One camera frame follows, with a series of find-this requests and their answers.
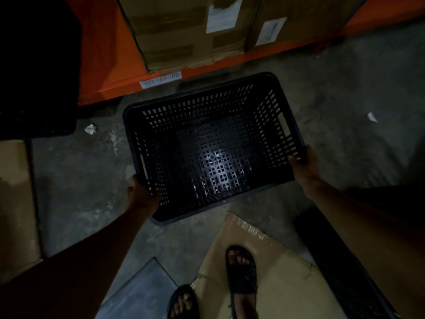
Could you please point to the person's left hand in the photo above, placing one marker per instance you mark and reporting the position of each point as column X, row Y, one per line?
column 142, row 197

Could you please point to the person's right hand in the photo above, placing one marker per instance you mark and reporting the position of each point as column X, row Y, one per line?
column 305, row 167

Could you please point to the person's left thumb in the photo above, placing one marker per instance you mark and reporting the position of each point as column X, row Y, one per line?
column 156, row 197

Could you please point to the person's right thumb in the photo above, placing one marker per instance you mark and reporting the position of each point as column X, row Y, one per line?
column 296, row 161

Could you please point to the black perforated plastic basket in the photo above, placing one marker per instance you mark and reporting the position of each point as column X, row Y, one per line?
column 212, row 146

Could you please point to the person's left forearm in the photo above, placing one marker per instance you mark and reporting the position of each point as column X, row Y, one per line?
column 66, row 265

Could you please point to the person's right forearm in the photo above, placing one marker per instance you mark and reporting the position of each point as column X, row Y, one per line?
column 372, row 235

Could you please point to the small white paper scrap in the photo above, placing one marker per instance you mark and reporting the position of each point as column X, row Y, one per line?
column 372, row 117

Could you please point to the crumpled white paper scrap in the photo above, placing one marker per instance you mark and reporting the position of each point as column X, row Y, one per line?
column 90, row 129

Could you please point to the grey flat board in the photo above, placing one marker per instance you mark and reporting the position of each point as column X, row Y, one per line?
column 139, row 292

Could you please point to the person's left sandal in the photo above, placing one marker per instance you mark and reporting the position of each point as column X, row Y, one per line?
column 182, row 302

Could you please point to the person's sandal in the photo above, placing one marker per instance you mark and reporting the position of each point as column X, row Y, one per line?
column 241, row 269
column 182, row 302

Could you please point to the person's right sandal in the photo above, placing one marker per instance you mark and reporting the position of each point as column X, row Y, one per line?
column 241, row 269

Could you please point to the flat cardboard sheet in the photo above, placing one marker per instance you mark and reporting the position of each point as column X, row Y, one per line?
column 282, row 272

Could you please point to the white shelf label sticker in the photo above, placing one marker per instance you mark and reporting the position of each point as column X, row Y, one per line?
column 160, row 79

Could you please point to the tan cardboard box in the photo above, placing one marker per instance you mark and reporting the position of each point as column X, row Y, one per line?
column 16, row 205

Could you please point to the brown cardboard box white label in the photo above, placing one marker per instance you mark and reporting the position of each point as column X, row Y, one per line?
column 298, row 19

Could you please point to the orange metal shelf rack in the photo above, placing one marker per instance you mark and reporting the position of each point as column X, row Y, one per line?
column 109, row 59

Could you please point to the large brown cardboard box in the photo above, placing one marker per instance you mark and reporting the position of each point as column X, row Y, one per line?
column 186, row 29

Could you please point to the dark black bin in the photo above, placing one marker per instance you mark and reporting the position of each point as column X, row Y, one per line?
column 36, row 63

